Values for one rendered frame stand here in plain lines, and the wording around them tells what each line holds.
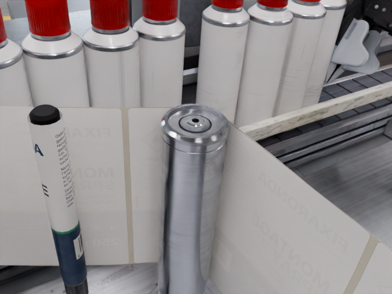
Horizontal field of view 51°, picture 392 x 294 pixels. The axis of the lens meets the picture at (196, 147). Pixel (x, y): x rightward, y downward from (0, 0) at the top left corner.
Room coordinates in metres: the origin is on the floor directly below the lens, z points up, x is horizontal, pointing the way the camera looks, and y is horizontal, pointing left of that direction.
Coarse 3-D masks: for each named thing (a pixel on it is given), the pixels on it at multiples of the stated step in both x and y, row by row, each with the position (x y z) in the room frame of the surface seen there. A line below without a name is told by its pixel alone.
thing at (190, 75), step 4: (384, 32) 0.65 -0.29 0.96; (384, 36) 0.66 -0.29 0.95; (388, 36) 0.66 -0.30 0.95; (192, 68) 0.46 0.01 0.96; (196, 68) 0.46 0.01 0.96; (184, 72) 0.45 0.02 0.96; (188, 72) 0.45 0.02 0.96; (192, 72) 0.45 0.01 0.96; (196, 72) 0.45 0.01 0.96; (184, 76) 0.44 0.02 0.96; (188, 76) 0.45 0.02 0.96; (192, 76) 0.45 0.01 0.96; (196, 76) 0.45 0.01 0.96; (184, 80) 0.45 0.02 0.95; (188, 80) 0.45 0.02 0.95; (192, 80) 0.45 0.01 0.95; (196, 80) 0.45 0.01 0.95; (184, 84) 0.45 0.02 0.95
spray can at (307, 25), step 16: (288, 0) 0.49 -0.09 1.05; (304, 0) 0.47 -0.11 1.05; (320, 0) 0.48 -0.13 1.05; (304, 16) 0.46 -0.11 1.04; (320, 16) 0.47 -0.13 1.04; (304, 32) 0.46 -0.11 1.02; (320, 32) 0.48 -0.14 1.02; (288, 48) 0.46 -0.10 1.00; (304, 48) 0.46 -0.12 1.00; (288, 64) 0.46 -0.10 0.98; (304, 64) 0.46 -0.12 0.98; (288, 80) 0.46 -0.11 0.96; (304, 80) 0.47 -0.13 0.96; (288, 96) 0.46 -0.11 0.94; (288, 112) 0.46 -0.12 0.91
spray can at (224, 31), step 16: (224, 0) 0.43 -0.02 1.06; (240, 0) 0.43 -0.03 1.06; (208, 16) 0.43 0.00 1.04; (224, 16) 0.42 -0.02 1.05; (240, 16) 0.43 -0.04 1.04; (208, 32) 0.42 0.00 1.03; (224, 32) 0.42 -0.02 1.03; (240, 32) 0.42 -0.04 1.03; (208, 48) 0.42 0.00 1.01; (224, 48) 0.42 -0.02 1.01; (240, 48) 0.42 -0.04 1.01; (208, 64) 0.42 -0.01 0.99; (224, 64) 0.42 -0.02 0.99; (240, 64) 0.43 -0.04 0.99; (208, 80) 0.42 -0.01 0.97; (224, 80) 0.42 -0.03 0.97; (208, 96) 0.42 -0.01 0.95; (224, 96) 0.42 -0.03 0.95; (224, 112) 0.42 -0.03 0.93
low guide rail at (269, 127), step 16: (352, 96) 0.51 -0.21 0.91; (368, 96) 0.53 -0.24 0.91; (384, 96) 0.55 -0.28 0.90; (304, 112) 0.46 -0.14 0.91; (320, 112) 0.47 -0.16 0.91; (336, 112) 0.49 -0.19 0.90; (240, 128) 0.41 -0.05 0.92; (256, 128) 0.41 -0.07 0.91; (272, 128) 0.43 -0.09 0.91; (288, 128) 0.44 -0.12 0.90
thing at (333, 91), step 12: (384, 72) 0.68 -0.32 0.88; (336, 84) 0.62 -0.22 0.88; (348, 84) 0.62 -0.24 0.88; (360, 84) 0.63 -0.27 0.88; (372, 84) 0.63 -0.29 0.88; (324, 96) 0.57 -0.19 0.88; (336, 96) 0.57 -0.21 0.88; (360, 108) 0.54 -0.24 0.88; (372, 108) 0.55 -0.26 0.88; (324, 120) 0.50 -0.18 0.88; (336, 120) 0.50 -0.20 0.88; (288, 132) 0.46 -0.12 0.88; (300, 132) 0.46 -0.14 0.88; (264, 144) 0.43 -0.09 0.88
